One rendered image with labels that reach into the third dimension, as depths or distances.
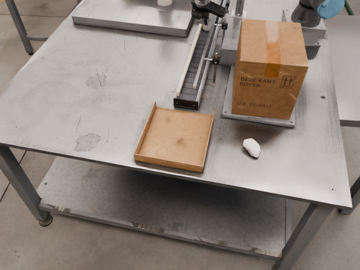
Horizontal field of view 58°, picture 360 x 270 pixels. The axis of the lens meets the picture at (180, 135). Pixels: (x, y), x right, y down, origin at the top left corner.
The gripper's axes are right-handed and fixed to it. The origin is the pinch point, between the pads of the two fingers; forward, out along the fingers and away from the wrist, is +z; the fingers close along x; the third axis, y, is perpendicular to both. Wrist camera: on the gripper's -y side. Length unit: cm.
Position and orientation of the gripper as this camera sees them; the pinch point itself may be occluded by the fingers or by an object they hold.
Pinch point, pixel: (208, 23)
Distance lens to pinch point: 178.5
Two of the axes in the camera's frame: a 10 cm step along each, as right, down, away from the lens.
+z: 1.1, 2.1, 9.7
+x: -1.9, 9.6, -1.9
